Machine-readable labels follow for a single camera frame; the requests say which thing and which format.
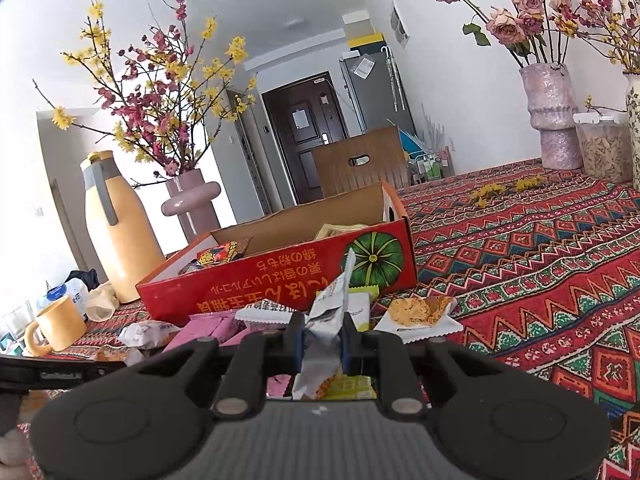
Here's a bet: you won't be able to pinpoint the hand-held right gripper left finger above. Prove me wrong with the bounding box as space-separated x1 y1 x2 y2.
125 311 307 418

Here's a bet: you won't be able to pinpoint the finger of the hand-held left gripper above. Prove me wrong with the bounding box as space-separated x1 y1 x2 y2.
87 361 130 383

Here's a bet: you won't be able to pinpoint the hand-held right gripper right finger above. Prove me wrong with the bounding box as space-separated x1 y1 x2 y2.
340 317 508 418

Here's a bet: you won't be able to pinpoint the grey white snack packet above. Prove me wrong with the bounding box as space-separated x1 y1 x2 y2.
291 247 360 402

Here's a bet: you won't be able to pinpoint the lime green snack packet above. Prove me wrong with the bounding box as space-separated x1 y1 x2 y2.
347 287 373 332

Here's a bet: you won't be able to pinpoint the pile of snack packets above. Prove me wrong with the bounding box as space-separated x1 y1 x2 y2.
95 287 466 402

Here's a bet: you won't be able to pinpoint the red cardboard box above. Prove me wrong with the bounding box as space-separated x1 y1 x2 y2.
136 181 418 328

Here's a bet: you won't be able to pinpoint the red yellow cartoon snack packet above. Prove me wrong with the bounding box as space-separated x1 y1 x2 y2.
196 239 252 267

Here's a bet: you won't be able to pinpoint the cluttered low side table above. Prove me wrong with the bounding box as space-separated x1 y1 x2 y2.
0 300 36 356

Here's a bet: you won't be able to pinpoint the yellow mug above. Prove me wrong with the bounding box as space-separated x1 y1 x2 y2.
24 296 88 356

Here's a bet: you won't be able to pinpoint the beige crumpled bag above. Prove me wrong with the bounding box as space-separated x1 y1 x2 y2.
85 281 121 322

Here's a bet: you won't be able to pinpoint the clear cookie snack packet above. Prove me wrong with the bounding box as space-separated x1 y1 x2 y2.
374 295 465 345

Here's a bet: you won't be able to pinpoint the white and blue plastic pack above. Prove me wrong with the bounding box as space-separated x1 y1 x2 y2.
45 280 90 318

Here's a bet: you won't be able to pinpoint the black bag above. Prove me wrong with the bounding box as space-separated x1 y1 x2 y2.
65 269 100 291

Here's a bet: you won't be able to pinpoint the yellow thermos jug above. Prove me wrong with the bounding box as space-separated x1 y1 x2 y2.
80 151 167 305

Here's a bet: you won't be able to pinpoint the wooden chair back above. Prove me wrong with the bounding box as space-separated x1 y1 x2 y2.
311 126 411 200

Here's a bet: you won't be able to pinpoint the dark entrance door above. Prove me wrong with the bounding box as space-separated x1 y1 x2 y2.
261 71 350 206

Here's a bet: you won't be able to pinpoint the fallen yellow petals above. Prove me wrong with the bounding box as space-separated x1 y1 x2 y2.
470 175 546 208

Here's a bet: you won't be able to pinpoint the white feathery stalks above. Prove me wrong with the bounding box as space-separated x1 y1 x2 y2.
387 105 453 161

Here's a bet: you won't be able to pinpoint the grey refrigerator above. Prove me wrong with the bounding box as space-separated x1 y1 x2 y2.
340 49 416 136

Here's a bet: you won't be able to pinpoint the white umbrella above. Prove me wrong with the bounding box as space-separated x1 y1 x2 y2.
380 46 405 112

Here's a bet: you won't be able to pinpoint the yellow and pink blossom branches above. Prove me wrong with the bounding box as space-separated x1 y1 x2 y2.
32 0 258 178

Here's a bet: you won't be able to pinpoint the yellow box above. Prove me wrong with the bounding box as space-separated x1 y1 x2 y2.
346 32 386 50

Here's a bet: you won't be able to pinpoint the pink textured vase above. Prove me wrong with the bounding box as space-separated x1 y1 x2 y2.
519 62 585 171

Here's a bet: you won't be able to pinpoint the clear food canister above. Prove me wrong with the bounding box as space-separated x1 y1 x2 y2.
572 111 633 183

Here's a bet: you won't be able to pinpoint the white box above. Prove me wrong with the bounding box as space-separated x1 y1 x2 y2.
342 10 376 38

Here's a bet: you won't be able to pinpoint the dried pink roses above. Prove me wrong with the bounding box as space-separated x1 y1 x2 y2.
416 0 586 68

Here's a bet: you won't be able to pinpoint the white floral vase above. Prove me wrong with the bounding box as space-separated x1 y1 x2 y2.
622 71 640 191

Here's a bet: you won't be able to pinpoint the red and yellow twigs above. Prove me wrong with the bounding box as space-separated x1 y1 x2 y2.
560 0 640 76

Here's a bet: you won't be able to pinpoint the pink ring vase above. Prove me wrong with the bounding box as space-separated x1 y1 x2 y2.
161 169 222 246

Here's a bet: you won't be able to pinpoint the white wire rack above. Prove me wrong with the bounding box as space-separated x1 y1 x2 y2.
407 147 453 186

